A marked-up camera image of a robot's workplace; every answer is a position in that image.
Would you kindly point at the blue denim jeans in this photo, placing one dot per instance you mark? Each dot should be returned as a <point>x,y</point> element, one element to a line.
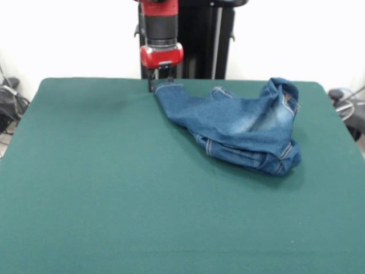
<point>242,122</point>

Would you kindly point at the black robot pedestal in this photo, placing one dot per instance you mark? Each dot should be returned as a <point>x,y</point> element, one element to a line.
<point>199,42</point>

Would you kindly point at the dark green table cloth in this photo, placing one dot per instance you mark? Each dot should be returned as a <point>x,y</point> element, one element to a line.
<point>85,199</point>

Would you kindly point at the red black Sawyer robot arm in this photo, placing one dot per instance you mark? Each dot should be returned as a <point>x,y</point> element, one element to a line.
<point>161,23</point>

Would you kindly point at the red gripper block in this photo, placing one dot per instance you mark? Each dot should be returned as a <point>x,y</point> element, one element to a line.
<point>162,57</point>

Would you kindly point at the grey chair base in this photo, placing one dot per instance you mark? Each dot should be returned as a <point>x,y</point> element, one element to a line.
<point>356,120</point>

